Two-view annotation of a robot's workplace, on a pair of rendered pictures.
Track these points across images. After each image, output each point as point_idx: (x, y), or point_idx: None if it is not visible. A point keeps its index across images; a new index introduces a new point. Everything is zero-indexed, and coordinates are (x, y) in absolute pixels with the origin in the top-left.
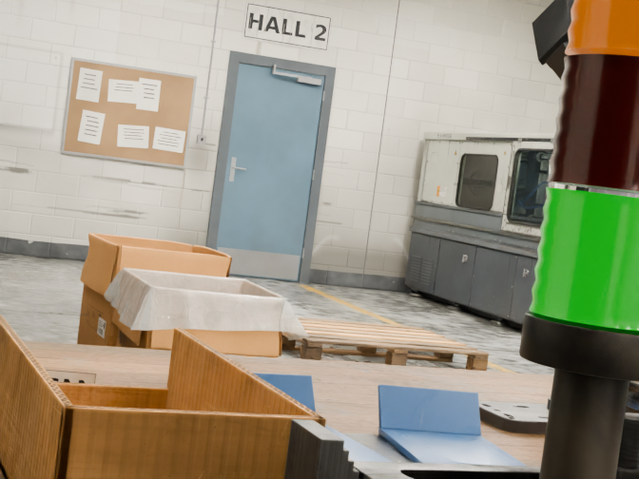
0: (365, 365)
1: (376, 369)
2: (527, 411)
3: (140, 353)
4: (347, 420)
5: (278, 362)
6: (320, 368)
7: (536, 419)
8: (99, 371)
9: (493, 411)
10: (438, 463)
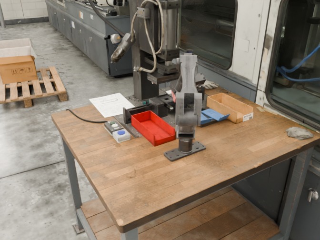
0: (236, 171)
1: (233, 169)
2: (195, 146)
3: (273, 153)
4: (220, 136)
5: (251, 162)
6: (242, 162)
7: (194, 143)
8: (265, 140)
9: (201, 143)
10: (201, 115)
